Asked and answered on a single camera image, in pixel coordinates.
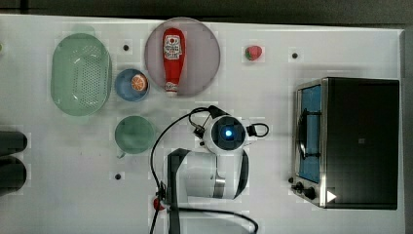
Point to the black toaster oven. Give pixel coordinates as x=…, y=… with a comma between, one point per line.
x=346, y=143

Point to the blue bowl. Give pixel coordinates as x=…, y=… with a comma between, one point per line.
x=123, y=86

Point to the green perforated colander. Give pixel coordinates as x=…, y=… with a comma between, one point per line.
x=81, y=75

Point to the lower black cylinder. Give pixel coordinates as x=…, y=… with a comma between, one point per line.
x=13, y=175

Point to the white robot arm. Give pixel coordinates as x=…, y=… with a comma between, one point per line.
x=221, y=172

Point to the red ketchup bottle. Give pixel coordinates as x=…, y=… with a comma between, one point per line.
x=174, y=53

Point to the pink round plate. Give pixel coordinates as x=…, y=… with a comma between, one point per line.
x=202, y=58

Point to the upper black cylinder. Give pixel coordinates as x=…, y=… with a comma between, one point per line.
x=12, y=142

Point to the green mug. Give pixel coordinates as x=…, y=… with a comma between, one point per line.
x=134, y=135

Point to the small red toy fruit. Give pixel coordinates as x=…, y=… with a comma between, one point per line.
x=158, y=204

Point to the orange slice toy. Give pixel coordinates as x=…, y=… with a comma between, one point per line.
x=139, y=83

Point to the red strawberry toy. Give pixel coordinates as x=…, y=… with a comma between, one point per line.
x=253, y=52

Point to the black cylinder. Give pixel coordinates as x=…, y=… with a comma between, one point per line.
x=13, y=175
x=12, y=142

